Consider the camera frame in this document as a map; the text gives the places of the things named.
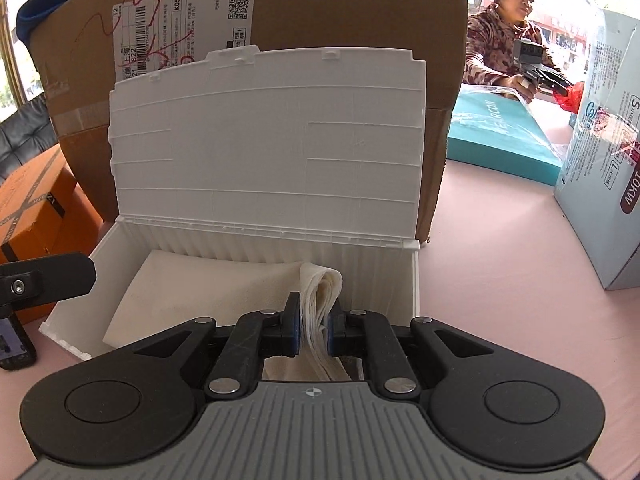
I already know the light blue cardboard box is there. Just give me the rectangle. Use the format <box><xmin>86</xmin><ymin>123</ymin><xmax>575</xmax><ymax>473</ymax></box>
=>
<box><xmin>554</xmin><ymin>10</ymin><xmax>640</xmax><ymax>290</ymax></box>

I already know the teal flat box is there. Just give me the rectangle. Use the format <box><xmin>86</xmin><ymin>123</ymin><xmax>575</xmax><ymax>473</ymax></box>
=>
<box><xmin>447</xmin><ymin>84</ymin><xmax>562</xmax><ymax>185</ymax></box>

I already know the large brown cardboard box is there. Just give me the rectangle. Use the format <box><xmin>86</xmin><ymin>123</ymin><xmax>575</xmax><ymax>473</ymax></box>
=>
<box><xmin>28</xmin><ymin>0</ymin><xmax>466</xmax><ymax>240</ymax></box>

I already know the red plastic bag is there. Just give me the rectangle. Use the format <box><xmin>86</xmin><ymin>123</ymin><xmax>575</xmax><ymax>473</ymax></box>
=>
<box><xmin>553</xmin><ymin>81</ymin><xmax>584</xmax><ymax>114</ymax></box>

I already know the white ribbed storage box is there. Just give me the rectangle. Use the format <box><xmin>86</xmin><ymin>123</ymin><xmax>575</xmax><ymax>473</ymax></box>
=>
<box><xmin>40</xmin><ymin>46</ymin><xmax>426</xmax><ymax>360</ymax></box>

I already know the orange box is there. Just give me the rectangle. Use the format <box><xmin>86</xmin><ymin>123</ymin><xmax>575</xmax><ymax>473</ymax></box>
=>
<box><xmin>0</xmin><ymin>144</ymin><xmax>104</xmax><ymax>325</ymax></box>

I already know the white cloth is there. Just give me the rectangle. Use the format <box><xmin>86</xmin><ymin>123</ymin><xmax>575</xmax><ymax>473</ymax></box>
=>
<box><xmin>103</xmin><ymin>250</ymin><xmax>349</xmax><ymax>382</ymax></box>

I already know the woman in patterned top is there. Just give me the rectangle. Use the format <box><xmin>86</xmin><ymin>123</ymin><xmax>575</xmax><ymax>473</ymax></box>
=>
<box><xmin>462</xmin><ymin>0</ymin><xmax>544</xmax><ymax>103</ymax></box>

